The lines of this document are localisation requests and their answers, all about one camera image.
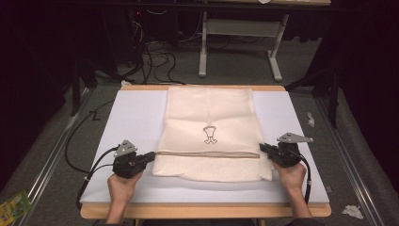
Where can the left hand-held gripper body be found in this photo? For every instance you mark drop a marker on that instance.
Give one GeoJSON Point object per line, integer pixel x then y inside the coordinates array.
{"type": "Point", "coordinates": [128, 164]}

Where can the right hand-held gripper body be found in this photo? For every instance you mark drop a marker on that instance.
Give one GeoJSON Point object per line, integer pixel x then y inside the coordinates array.
{"type": "Point", "coordinates": [288, 153]}

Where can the cream mesh laundry bag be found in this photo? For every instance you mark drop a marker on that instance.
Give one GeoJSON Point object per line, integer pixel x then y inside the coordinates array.
{"type": "Point", "coordinates": [210, 106]}

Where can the person's left hand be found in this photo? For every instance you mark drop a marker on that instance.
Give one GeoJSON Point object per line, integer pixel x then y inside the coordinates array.
{"type": "Point", "coordinates": [123, 188]}

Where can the person's right hand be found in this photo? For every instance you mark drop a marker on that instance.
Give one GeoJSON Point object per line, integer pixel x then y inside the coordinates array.
{"type": "Point", "coordinates": [293, 179]}

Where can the white board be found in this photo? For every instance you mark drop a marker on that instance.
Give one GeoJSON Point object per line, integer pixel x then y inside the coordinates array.
{"type": "Point", "coordinates": [138, 119]}

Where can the small crumpled white tissue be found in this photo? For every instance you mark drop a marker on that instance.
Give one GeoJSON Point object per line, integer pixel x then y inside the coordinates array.
{"type": "Point", "coordinates": [311, 120]}

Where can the small grey scrap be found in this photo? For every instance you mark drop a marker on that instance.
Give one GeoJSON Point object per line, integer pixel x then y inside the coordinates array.
{"type": "Point", "coordinates": [329, 189]}

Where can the wooden table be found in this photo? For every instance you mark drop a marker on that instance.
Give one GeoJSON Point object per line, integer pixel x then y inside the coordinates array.
{"type": "Point", "coordinates": [194, 211]}

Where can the black stand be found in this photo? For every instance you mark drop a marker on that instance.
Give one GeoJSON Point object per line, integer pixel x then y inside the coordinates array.
{"type": "Point", "coordinates": [334, 100]}
{"type": "Point", "coordinates": [75, 88]}

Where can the white cloth scrap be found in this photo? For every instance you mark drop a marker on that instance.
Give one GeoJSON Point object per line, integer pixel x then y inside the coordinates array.
{"type": "Point", "coordinates": [125, 83]}

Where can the large crumpled white tissue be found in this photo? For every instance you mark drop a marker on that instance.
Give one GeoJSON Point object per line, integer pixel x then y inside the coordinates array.
{"type": "Point", "coordinates": [353, 212]}

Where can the green printed packet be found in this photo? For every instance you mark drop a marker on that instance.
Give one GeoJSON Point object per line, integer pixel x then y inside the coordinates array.
{"type": "Point", "coordinates": [14, 208]}

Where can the metal floor rail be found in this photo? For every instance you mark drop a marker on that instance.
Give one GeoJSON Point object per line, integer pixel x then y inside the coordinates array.
{"type": "Point", "coordinates": [53, 147]}
{"type": "Point", "coordinates": [345, 160]}

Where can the white desk frame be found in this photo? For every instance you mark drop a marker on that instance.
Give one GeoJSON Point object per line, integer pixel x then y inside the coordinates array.
{"type": "Point", "coordinates": [204, 47]}

